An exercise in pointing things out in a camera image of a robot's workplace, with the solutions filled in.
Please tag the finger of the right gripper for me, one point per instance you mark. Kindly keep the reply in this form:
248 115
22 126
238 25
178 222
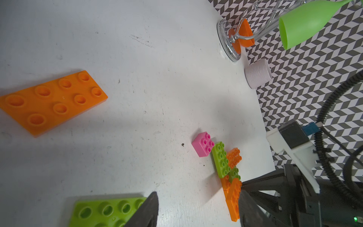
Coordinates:
273 193

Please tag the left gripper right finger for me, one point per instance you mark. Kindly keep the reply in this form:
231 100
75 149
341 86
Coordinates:
250 214

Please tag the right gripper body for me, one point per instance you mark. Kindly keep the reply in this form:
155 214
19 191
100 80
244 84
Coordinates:
328 208

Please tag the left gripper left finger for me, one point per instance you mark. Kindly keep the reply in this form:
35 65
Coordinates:
147 213

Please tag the orange lego brick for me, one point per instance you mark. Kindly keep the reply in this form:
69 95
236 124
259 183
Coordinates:
43 107
233 157
225 185
232 199

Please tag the green lego brick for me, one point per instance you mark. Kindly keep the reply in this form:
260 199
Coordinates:
104 213
220 159
234 173

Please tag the pink lego cube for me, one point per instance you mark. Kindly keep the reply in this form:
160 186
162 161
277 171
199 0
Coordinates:
203 144

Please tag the grey cup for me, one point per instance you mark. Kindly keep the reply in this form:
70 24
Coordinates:
258 73

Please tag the orange plastic bowl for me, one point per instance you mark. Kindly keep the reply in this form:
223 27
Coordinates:
246 31

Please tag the green plastic wine glass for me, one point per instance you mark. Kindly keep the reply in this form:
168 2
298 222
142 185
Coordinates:
305 21

